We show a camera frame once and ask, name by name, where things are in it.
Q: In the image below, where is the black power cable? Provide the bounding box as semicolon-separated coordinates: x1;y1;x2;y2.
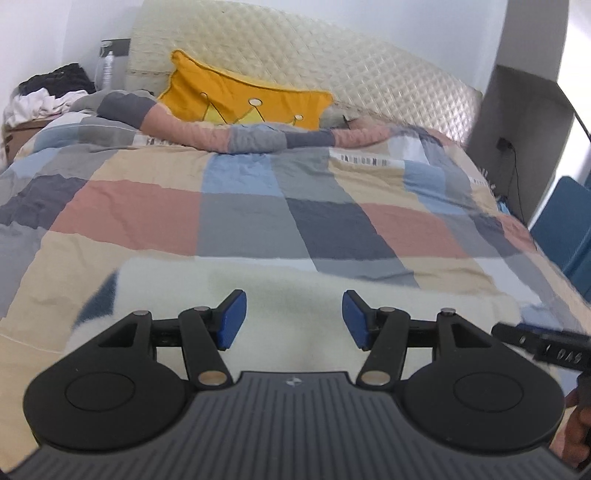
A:
508;143;528;223

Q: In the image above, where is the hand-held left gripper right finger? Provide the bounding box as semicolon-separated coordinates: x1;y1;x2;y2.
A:
342;290;495;391

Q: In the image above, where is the cardboard box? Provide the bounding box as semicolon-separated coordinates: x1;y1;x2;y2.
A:
2;117;56;164

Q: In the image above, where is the patchwork checked quilt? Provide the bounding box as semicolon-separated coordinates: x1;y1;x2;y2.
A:
0;90;591;462

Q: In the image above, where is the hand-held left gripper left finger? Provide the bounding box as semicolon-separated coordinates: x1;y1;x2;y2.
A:
95;289;247;391

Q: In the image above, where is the person's right hand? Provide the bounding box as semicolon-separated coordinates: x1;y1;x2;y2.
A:
549;388;591;468

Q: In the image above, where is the blue chair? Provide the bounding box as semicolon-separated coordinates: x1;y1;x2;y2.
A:
529;175;591;296

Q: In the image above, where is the grey pillow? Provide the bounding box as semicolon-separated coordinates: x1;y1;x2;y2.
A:
318;105;363;131

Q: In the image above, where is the clear plastic bottle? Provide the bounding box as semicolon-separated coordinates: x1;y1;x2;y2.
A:
95;41;116;93

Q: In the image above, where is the cream quilted headboard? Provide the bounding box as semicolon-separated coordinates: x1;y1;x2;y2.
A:
127;0;483;148

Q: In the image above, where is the white clothes pile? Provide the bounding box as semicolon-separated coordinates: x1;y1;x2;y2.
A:
4;88;88;127

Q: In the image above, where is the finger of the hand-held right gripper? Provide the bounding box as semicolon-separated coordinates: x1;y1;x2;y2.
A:
491;323;542;355

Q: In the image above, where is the bedside clutter pile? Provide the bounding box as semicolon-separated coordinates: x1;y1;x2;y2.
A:
480;168;511;215

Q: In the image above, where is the cream striped sweater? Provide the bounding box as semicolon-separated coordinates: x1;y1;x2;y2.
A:
69;258;525;377

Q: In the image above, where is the yellow crown pillow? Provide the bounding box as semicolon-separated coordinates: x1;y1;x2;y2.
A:
157;50;334;132

